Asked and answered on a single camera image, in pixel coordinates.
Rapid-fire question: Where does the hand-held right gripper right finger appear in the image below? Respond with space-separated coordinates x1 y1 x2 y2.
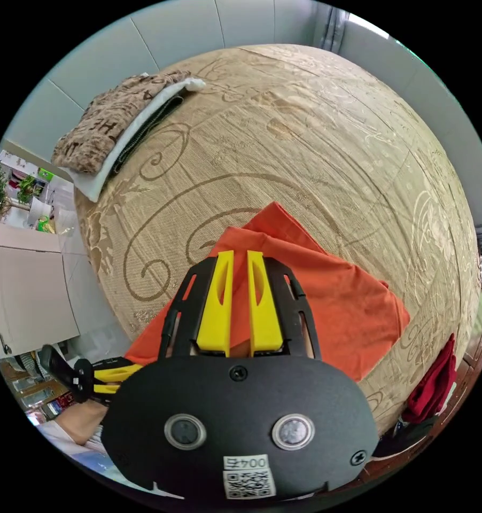
247 250 284 357

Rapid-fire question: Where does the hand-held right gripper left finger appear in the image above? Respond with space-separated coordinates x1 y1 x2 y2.
196 250 235 357

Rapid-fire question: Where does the orange t-shirt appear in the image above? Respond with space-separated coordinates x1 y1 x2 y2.
125 201 411 384

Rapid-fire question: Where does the person's body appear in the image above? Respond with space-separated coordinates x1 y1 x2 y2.
34 418 120 480

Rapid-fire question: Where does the white cupboard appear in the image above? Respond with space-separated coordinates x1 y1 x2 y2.
0 219 82 356

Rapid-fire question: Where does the white folded pad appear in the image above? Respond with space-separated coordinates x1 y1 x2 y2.
60 77 207 204

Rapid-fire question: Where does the pile of clothes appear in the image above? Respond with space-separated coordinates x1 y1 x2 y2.
379 332 459 458

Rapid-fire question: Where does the dark green folded cloth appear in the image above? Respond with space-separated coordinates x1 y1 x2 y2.
114 96 185 174

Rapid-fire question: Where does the white shelf with items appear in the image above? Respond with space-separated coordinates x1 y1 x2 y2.
0 150 76 234

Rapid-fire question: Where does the brown printed pillow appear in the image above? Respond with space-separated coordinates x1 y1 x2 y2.
51 70 192 174

